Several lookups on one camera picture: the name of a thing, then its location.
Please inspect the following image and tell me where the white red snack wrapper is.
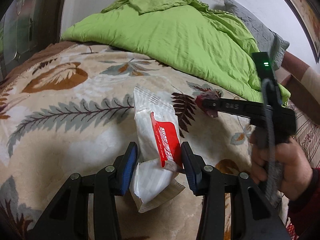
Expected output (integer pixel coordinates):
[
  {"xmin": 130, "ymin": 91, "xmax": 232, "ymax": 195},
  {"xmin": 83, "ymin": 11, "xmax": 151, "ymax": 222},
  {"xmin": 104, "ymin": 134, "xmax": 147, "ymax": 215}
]
[{"xmin": 130, "ymin": 86, "xmax": 185, "ymax": 213}]

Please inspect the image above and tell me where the purple red wrapper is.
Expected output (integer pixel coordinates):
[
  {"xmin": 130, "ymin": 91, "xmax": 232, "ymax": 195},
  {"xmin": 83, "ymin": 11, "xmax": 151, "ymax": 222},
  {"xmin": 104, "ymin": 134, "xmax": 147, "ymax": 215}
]
[{"xmin": 195, "ymin": 90, "xmax": 221, "ymax": 118}]

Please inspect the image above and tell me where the right hand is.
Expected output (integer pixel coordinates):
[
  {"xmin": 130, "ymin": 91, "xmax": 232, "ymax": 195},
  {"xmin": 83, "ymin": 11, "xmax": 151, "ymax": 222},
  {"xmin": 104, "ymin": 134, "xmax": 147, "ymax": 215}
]
[{"xmin": 249, "ymin": 134, "xmax": 313, "ymax": 200}]

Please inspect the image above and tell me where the striped beige pillow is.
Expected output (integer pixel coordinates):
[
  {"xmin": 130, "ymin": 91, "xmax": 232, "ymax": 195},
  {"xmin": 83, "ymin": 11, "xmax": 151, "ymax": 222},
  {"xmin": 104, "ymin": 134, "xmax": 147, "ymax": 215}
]
[{"xmin": 288, "ymin": 100, "xmax": 320, "ymax": 168}]

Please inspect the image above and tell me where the brown sofa headboard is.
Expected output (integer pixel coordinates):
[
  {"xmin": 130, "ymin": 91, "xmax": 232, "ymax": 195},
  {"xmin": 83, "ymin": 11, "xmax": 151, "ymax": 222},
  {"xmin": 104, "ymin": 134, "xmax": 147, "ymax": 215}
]
[{"xmin": 276, "ymin": 51, "xmax": 319, "ymax": 124}]

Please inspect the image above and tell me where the leaf pattern bed blanket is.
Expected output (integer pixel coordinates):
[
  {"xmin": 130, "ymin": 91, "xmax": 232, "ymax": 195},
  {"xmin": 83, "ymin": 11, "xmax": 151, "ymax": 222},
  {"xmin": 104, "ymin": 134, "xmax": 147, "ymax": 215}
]
[{"xmin": 1, "ymin": 42, "xmax": 253, "ymax": 239}]

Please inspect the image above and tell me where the grey quilted pillow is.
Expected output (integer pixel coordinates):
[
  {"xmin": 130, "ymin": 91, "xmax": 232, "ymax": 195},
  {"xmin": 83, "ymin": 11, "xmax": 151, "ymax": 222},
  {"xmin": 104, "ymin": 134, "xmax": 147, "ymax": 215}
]
[{"xmin": 224, "ymin": 0, "xmax": 290, "ymax": 71}]

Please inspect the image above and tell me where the red plastic basket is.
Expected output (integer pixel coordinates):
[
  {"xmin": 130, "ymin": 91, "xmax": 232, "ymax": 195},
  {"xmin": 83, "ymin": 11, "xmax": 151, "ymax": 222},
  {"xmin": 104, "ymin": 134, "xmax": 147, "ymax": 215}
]
[{"xmin": 285, "ymin": 217, "xmax": 299, "ymax": 240}]

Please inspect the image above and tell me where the green quilt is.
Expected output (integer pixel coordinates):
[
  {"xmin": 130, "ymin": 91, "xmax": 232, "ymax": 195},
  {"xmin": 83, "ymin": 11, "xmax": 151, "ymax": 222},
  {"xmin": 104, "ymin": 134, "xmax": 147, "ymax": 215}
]
[{"xmin": 60, "ymin": 0, "xmax": 291, "ymax": 104}]

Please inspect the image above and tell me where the wooden door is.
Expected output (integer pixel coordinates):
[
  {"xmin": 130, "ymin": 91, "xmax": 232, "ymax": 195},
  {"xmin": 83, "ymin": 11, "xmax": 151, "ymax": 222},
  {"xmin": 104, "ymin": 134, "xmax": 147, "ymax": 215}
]
[{"xmin": 1, "ymin": 0, "xmax": 65, "ymax": 80}]

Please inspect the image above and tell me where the framed wall picture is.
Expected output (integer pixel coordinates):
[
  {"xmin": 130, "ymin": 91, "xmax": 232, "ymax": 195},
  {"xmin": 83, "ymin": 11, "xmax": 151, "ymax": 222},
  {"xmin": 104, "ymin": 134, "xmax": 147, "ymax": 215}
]
[{"xmin": 284, "ymin": 0, "xmax": 319, "ymax": 63}]

